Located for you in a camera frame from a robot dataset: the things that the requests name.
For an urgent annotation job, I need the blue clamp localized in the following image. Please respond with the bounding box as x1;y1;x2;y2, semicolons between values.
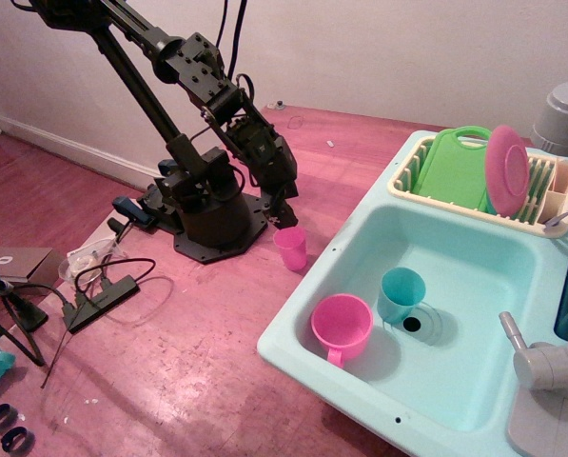
112;196;153;227

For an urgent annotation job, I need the pink plate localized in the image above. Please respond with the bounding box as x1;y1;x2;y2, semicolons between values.
484;125;530;217

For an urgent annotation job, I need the black power adapter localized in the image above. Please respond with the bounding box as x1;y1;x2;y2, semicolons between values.
6;294;49;332

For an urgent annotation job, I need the grey spoon in rack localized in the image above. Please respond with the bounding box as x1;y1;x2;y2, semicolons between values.
544;210;568;229

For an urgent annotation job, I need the pink mug with handle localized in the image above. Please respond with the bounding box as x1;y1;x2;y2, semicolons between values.
310;293;374;368

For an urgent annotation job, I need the clear plastic bag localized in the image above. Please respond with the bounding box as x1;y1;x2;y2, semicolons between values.
58;238;125;288

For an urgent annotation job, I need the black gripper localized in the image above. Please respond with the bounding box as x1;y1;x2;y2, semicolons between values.
245;135;299;229

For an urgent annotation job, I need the black hanging cable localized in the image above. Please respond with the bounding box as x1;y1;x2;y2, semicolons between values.
215;0;249;82

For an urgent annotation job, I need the black ring upper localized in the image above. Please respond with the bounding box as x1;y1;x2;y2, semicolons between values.
0;403;18;433

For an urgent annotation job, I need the light teal toy sink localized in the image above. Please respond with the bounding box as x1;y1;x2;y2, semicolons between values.
258;130;568;456

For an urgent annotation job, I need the black usb hub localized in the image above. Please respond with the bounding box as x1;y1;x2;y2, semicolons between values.
63;275;140;334

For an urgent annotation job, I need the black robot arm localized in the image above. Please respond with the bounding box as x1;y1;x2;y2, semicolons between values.
25;1;298;264

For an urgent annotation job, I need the teal cup in sink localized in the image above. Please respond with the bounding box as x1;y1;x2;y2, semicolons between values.
377;267;426;324

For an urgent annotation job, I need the black ring lower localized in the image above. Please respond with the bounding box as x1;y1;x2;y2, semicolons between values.
0;427;31;453

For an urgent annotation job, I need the rubber band on table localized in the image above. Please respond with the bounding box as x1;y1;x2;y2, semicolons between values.
287;115;304;129

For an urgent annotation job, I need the black ring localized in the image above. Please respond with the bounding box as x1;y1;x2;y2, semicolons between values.
0;427;31;453
0;403;18;433

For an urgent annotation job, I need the small pink tumbler cup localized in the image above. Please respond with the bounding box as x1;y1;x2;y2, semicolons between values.
273;226;307;271

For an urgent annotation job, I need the grey cardboard box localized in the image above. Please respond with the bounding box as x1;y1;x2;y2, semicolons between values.
0;247;64;295

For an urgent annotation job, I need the grey cylinder container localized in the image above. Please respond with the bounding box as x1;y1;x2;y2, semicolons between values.
530;82;568;157

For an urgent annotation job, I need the green cutting board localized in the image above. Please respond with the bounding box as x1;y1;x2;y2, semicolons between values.
412;126;491;212

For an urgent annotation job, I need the cream dish rack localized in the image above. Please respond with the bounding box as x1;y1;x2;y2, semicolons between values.
387;130;568;238

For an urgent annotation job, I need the grey toy faucet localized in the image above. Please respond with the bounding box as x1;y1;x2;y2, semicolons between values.
499;311;568;398

